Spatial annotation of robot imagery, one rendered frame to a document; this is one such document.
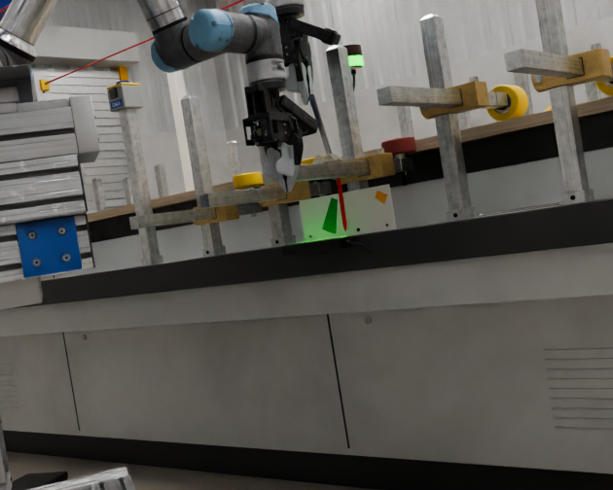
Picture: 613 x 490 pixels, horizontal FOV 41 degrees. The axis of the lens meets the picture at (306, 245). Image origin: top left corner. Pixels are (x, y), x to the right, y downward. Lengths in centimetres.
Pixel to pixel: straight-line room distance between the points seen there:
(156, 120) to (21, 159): 1054
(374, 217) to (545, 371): 52
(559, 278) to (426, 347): 52
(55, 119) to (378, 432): 127
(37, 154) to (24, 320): 171
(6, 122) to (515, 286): 100
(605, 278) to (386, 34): 920
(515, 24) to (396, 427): 791
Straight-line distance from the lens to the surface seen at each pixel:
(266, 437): 249
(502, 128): 187
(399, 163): 192
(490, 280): 172
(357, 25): 1100
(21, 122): 133
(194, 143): 219
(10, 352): 352
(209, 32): 153
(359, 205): 184
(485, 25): 998
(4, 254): 135
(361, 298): 190
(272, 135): 155
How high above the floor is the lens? 74
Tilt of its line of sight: 1 degrees down
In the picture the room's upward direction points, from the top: 9 degrees counter-clockwise
